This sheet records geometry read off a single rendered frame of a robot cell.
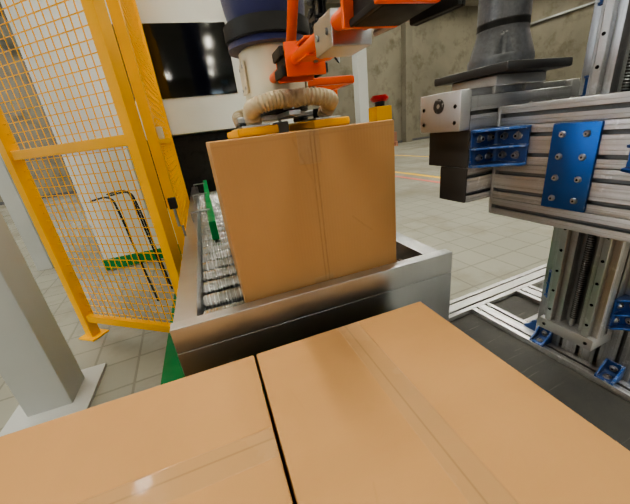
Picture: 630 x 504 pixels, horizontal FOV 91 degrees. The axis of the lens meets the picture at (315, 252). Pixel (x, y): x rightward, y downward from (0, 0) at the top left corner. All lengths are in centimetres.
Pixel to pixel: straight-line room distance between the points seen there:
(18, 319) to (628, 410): 190
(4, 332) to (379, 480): 141
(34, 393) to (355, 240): 142
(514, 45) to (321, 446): 93
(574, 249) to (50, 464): 115
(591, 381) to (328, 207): 89
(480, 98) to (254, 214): 59
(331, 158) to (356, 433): 51
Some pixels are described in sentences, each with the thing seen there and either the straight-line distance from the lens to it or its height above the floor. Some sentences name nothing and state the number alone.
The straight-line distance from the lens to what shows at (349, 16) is 45.
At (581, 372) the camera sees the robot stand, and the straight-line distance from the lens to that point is 122.
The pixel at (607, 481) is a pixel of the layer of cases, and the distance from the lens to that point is 55.
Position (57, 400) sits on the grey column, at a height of 5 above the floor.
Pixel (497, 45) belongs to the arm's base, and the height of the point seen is 108.
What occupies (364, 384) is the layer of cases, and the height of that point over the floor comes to 54.
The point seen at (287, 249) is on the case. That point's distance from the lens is 70.
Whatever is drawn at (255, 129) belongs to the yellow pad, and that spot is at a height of 96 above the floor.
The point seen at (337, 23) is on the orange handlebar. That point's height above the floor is 107.
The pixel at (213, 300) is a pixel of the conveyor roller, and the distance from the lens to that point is 91.
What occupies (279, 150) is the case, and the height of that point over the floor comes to 92.
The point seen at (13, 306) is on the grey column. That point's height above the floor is 49.
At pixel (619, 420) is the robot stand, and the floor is 21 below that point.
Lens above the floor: 95
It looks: 22 degrees down
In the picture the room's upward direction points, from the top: 7 degrees counter-clockwise
